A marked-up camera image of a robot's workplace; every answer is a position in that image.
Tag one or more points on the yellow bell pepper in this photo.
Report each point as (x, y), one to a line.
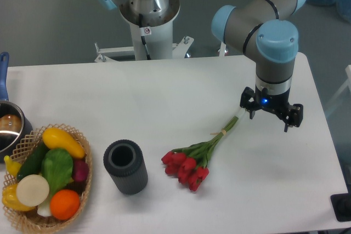
(10, 200)

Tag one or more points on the yellow squash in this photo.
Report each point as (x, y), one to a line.
(55, 138)

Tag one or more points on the yellow banana tip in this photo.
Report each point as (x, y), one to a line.
(12, 167)

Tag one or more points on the black device at table edge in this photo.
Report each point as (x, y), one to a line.
(341, 206)

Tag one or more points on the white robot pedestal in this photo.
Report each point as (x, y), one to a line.
(151, 27)

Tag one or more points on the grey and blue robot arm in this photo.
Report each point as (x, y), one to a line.
(259, 30)

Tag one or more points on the orange fruit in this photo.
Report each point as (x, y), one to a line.
(64, 204)

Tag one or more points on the white frame at right edge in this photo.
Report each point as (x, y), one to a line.
(336, 100)

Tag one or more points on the dark grey ribbed vase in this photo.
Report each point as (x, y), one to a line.
(124, 162)

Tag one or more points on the purple red onion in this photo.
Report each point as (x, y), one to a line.
(80, 170)

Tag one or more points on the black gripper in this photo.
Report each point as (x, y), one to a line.
(254, 100)

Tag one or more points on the white round radish slice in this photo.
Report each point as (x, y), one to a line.
(32, 190)

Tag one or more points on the red tulip bouquet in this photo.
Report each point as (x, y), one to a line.
(190, 164)

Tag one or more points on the green lettuce leaf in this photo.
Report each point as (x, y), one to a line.
(57, 167)

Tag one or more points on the woven wicker basket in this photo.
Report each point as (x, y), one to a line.
(31, 222)

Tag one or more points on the green cucumber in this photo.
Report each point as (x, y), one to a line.
(33, 162)

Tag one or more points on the blue handled saucepan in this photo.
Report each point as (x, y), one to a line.
(14, 124)

